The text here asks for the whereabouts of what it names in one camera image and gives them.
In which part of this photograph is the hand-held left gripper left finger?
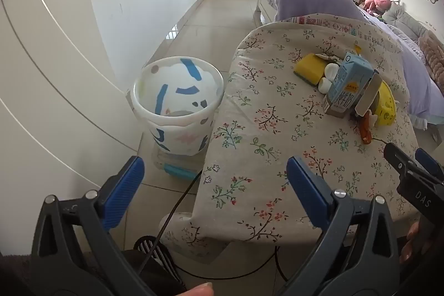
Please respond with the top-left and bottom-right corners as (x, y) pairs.
(31, 155), (190, 296)

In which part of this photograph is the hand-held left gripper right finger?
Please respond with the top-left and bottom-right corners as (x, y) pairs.
(277, 155), (402, 296)

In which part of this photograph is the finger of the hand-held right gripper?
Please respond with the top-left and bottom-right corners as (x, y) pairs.
(415, 148), (444, 179)
(383, 143), (444, 214)

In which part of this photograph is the white patterned plastic bin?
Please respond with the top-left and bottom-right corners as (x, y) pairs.
(130, 55), (225, 157)

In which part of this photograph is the blue milk carton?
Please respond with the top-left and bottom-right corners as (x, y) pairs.
(322, 51), (382, 118)

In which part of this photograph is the person's right hand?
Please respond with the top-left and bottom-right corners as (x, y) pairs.
(399, 220), (427, 264)

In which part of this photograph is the person's left hand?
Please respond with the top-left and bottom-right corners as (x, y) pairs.
(184, 282), (214, 296)

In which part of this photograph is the floral tablecloth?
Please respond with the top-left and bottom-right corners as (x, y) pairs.
(161, 13), (418, 250)

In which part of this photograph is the teal plastic object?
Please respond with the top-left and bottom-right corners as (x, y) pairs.
(153, 143), (202, 181)

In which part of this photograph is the bed with lilac sheet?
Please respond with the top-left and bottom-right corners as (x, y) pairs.
(250, 0), (444, 131)

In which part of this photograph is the striped slipper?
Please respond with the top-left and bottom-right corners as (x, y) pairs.
(133, 236), (186, 287)

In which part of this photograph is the beige fluffy pillow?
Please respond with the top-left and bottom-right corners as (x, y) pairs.
(418, 29), (444, 89)

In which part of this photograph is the small white cup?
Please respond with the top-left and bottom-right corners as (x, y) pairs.
(323, 63), (340, 80)
(318, 77), (334, 94)

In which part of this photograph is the yellow sponge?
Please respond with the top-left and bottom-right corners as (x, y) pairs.
(293, 53), (335, 87)

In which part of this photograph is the white printed wrapper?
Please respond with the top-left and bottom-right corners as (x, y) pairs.
(314, 51), (344, 63)

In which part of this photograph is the white wardrobe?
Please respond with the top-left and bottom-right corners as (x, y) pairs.
(0, 0), (147, 250)

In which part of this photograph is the grey pillow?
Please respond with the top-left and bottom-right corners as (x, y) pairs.
(382, 3), (429, 40)

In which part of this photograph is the pink plush toy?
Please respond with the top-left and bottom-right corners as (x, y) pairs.
(362, 0), (391, 14)

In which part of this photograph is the black cable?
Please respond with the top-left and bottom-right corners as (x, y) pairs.
(137, 171), (205, 277)
(173, 245), (289, 283)

